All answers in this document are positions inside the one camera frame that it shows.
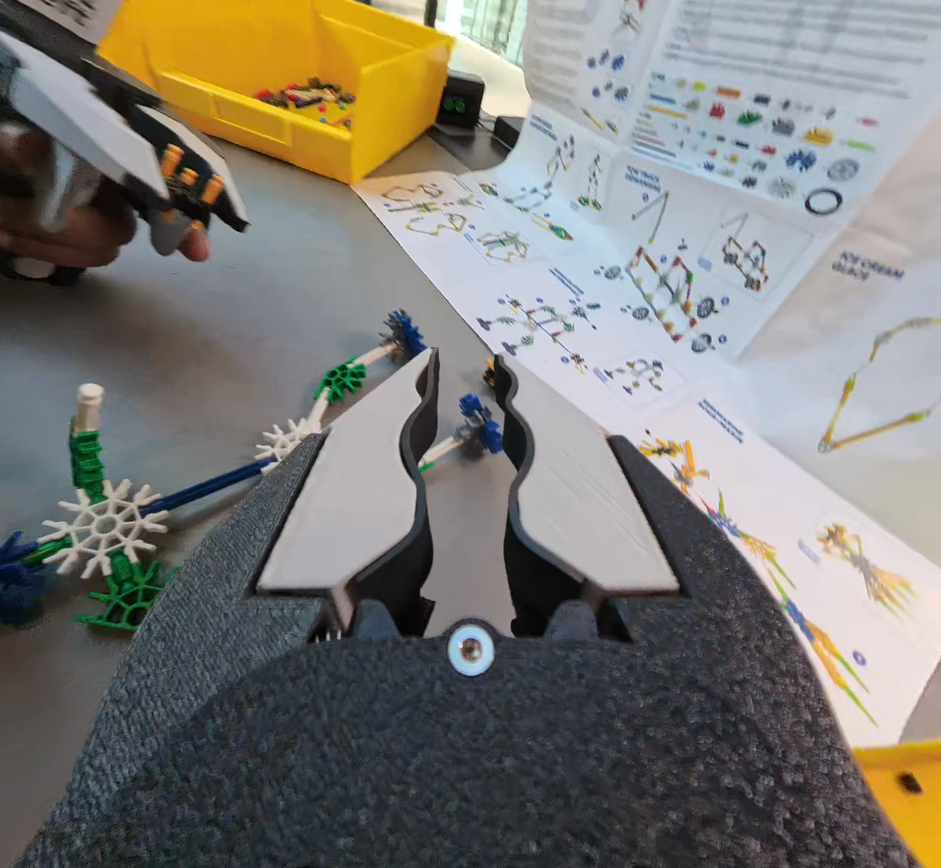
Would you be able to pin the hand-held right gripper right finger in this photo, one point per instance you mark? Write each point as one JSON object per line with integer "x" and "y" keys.
{"x": 588, "y": 516}

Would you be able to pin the pile of small building parts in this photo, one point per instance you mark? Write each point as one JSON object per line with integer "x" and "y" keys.
{"x": 306, "y": 97}

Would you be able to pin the person's left hand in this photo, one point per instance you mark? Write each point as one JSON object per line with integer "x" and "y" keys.
{"x": 88, "y": 244}

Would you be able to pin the colourful rod connector toy model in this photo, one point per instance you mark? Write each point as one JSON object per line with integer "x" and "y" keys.
{"x": 106, "y": 527}

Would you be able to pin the black yellow toy wheel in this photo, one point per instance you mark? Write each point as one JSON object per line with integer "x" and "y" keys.
{"x": 194, "y": 180}
{"x": 490, "y": 372}

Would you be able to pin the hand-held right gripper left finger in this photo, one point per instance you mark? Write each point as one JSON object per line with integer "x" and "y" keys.
{"x": 338, "y": 516}

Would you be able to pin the yellow plastic bin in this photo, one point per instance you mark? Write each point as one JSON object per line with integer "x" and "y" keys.
{"x": 221, "y": 31}

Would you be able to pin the black box with green light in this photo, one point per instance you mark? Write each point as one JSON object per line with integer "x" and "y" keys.
{"x": 460, "y": 101}

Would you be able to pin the yellow box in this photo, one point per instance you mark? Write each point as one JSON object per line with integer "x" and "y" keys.
{"x": 904, "y": 807}

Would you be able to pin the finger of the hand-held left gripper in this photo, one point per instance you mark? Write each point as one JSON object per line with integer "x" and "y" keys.
{"x": 74, "y": 111}
{"x": 184, "y": 148}

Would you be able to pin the white building instruction sheet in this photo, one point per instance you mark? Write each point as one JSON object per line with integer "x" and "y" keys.
{"x": 765, "y": 222}

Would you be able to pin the black flat box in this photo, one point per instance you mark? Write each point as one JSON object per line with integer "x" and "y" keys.
{"x": 507, "y": 131}

